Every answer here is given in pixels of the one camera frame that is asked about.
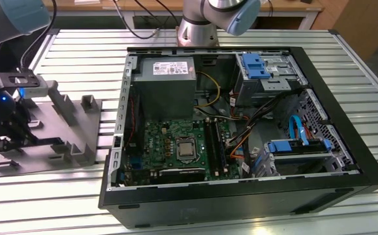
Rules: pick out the wooden desk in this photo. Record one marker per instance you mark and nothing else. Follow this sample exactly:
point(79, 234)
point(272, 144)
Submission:
point(87, 7)

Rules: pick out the silver CPU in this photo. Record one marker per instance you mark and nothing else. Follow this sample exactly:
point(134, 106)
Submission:
point(186, 149)

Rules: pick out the grey parts rack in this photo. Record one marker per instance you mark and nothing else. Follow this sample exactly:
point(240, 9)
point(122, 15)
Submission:
point(78, 127)

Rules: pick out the green motherboard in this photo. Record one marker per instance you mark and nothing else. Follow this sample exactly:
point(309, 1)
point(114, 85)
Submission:
point(155, 137)

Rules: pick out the silver metal disk bay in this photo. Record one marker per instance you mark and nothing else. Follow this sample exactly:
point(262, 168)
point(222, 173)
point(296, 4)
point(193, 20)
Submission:
point(302, 156)

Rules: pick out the brown wooden cabinet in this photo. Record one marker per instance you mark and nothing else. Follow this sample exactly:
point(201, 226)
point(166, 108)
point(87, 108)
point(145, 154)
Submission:
point(361, 27)

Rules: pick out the blue plastic drive latch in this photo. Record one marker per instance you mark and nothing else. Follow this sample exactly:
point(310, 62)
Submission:
point(254, 66)

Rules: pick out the black graphics card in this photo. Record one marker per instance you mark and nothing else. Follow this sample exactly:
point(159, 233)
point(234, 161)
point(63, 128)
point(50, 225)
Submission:
point(181, 172)

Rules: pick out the hard disk in blue carrier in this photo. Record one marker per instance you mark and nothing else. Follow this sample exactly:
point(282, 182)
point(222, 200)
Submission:
point(278, 147)

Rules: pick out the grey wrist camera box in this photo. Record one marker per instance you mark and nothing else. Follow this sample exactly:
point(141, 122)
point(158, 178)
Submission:
point(35, 90)

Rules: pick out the black PC case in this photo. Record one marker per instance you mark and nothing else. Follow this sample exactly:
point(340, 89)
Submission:
point(209, 205)

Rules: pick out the grey power supply unit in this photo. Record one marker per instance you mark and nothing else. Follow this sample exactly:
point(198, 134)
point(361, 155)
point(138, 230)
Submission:
point(166, 98)

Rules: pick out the white paper stack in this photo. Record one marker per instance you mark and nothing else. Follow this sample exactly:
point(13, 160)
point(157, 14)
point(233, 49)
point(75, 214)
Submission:
point(86, 1)

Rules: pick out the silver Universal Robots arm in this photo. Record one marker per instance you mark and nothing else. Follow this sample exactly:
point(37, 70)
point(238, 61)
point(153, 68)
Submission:
point(196, 29)

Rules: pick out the silver metal drive cage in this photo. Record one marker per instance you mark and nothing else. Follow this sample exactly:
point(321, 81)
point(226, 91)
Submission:
point(286, 85)

